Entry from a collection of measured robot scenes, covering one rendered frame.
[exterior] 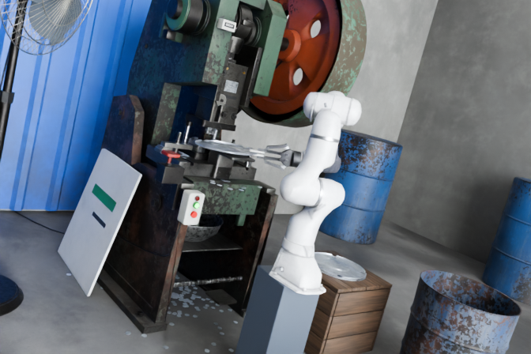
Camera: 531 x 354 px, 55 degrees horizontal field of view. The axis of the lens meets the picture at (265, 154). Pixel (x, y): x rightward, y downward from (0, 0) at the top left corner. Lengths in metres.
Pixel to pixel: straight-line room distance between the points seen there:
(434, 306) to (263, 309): 0.73
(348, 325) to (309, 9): 1.52
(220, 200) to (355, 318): 0.82
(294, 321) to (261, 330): 0.12
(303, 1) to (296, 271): 1.41
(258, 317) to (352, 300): 0.55
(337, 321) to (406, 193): 3.35
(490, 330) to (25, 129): 2.61
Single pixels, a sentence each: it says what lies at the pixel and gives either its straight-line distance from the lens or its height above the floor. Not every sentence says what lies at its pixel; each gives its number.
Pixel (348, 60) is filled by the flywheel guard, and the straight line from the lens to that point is 2.40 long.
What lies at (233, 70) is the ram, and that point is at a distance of 2.37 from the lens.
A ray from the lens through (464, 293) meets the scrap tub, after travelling 2.63.
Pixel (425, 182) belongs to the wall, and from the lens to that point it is 5.47.
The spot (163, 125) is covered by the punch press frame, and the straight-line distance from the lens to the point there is 2.52.
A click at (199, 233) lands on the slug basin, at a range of 2.42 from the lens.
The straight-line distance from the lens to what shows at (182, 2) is 2.25.
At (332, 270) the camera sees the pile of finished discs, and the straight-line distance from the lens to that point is 2.44.
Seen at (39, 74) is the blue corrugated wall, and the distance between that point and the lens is 3.23.
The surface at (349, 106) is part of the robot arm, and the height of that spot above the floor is 1.12.
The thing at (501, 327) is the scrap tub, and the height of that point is 0.43.
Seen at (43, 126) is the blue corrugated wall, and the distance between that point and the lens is 3.32.
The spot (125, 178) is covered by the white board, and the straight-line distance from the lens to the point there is 2.47.
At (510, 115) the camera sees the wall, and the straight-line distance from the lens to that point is 5.16.
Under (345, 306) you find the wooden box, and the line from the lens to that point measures 2.37.
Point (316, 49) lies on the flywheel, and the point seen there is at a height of 1.34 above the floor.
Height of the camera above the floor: 1.13
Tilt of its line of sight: 8 degrees down
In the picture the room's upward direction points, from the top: 14 degrees clockwise
